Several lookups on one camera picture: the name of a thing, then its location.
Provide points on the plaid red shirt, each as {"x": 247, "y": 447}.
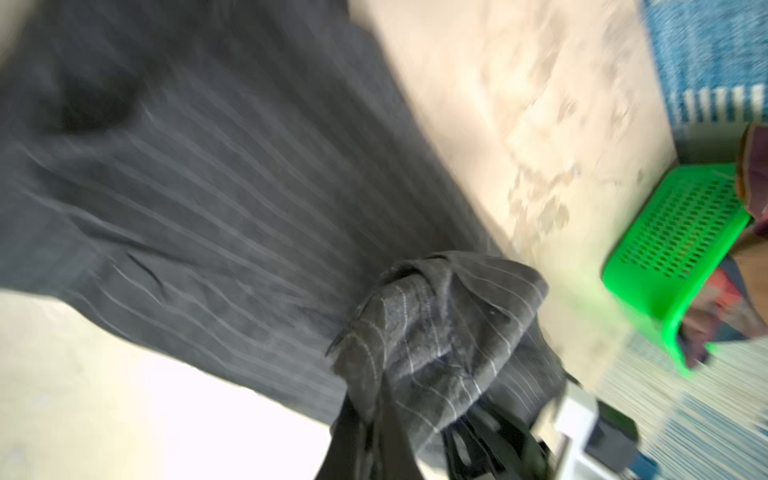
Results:
{"x": 732, "y": 304}

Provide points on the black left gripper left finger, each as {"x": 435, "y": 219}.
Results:
{"x": 349, "y": 455}

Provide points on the green plastic basket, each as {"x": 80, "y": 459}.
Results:
{"x": 678, "y": 239}

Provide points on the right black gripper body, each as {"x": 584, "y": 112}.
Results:
{"x": 489, "y": 443}

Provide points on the grey pinstriped long sleeve shirt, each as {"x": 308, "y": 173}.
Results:
{"x": 240, "y": 185}

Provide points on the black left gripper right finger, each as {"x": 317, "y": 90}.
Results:
{"x": 395, "y": 459}

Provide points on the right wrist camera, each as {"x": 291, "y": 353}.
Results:
{"x": 588, "y": 439}

